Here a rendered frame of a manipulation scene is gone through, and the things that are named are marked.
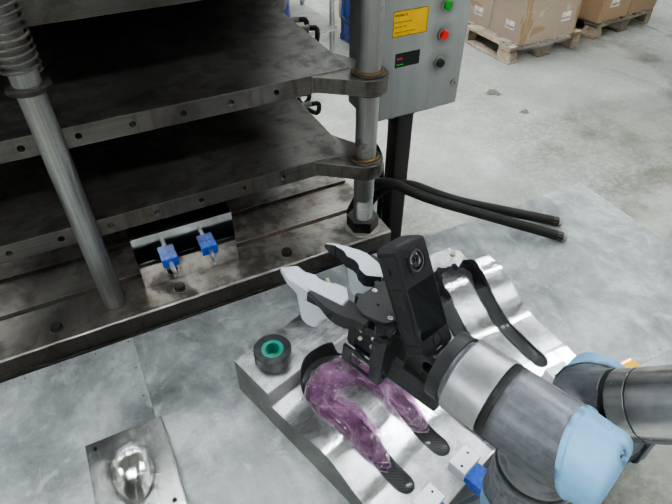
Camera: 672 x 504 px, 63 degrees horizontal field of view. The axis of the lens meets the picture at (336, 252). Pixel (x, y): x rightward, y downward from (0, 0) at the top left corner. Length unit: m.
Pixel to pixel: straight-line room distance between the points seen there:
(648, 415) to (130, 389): 1.07
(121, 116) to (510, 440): 1.06
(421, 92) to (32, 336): 1.25
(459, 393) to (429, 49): 1.27
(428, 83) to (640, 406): 1.27
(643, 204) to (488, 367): 3.08
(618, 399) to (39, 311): 1.40
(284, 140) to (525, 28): 3.50
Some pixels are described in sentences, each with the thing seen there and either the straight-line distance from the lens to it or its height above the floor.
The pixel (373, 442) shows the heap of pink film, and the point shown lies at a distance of 1.11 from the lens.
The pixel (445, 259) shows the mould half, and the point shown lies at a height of 0.86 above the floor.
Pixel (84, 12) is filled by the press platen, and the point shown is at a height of 1.50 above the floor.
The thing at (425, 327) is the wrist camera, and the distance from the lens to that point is 0.52.
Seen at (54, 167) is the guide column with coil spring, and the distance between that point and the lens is 1.31.
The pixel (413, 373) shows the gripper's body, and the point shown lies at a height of 1.41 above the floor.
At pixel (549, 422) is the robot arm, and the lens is 0.50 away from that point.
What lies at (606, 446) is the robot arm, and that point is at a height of 1.47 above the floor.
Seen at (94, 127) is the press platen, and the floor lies 1.28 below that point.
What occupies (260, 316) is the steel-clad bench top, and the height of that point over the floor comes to 0.80.
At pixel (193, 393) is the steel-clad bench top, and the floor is 0.80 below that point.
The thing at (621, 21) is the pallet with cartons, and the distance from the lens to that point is 5.96.
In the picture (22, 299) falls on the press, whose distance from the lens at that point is 1.71.
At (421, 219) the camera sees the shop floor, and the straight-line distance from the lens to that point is 3.02.
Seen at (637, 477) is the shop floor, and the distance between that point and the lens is 2.32.
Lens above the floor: 1.87
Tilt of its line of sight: 42 degrees down
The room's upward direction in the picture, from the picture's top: straight up
